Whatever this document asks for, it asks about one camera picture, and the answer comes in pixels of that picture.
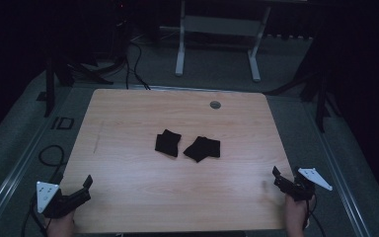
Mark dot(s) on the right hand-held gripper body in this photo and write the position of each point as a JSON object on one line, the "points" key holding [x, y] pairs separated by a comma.
{"points": [[304, 187]]}

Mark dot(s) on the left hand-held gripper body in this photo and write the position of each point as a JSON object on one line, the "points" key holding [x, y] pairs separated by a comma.
{"points": [[47, 194]]}

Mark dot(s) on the black cloth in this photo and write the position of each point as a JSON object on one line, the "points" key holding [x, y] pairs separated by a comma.
{"points": [[168, 142], [203, 148]]}

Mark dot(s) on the person's right hand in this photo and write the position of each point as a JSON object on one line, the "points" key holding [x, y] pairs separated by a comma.
{"points": [[296, 215]]}

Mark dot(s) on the person's left hand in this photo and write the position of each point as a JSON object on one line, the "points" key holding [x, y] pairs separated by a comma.
{"points": [[60, 227]]}

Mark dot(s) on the black metal stand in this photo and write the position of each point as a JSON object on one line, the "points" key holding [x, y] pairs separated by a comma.
{"points": [[321, 105], [49, 89]]}

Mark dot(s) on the grey round table grommet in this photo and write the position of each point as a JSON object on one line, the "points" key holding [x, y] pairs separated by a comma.
{"points": [[215, 105]]}

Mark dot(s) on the black tripod legs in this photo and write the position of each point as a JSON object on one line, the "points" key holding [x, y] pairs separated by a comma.
{"points": [[89, 72]]}

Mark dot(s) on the white metal table frame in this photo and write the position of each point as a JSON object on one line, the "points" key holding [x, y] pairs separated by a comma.
{"points": [[218, 25]]}

